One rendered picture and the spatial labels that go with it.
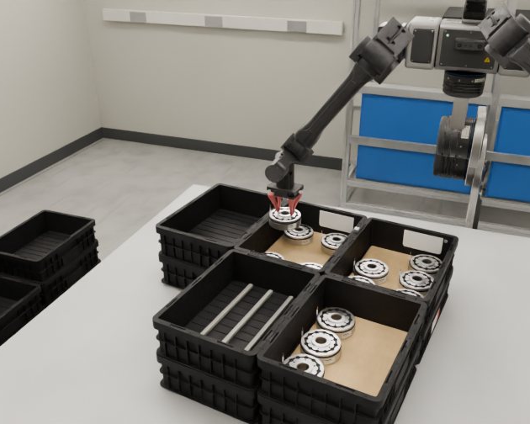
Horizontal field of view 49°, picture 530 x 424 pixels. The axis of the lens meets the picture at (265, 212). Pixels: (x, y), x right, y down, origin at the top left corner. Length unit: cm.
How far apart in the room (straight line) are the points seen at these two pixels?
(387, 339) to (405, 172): 224
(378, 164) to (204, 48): 190
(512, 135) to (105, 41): 343
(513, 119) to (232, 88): 230
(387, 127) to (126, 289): 214
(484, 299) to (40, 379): 139
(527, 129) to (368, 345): 228
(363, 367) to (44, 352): 92
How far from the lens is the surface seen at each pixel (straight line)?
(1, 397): 173
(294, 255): 191
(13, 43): 477
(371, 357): 153
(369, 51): 151
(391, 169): 373
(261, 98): 478
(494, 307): 203
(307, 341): 150
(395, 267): 190
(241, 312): 166
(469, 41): 198
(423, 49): 204
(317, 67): 457
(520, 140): 362
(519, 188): 372
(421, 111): 359
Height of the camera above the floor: 182
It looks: 27 degrees down
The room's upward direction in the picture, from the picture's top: straight up
